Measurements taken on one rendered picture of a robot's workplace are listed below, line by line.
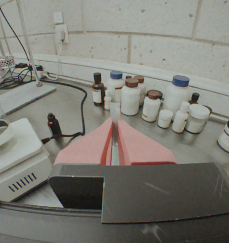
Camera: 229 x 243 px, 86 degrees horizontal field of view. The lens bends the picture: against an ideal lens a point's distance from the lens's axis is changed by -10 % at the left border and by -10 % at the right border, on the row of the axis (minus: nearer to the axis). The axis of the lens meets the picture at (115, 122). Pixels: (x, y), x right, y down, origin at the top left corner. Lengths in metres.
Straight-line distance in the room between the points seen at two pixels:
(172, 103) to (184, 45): 0.21
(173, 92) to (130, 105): 0.13
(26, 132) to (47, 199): 0.13
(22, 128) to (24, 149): 0.07
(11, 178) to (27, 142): 0.06
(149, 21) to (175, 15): 0.09
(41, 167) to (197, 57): 0.53
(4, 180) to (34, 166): 0.05
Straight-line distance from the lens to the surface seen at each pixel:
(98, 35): 0.67
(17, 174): 0.27
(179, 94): 0.41
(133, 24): 0.58
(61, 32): 0.79
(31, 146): 0.27
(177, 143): 0.39
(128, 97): 0.42
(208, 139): 0.45
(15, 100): 0.67
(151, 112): 0.41
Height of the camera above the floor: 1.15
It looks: 37 degrees down
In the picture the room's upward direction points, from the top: straight up
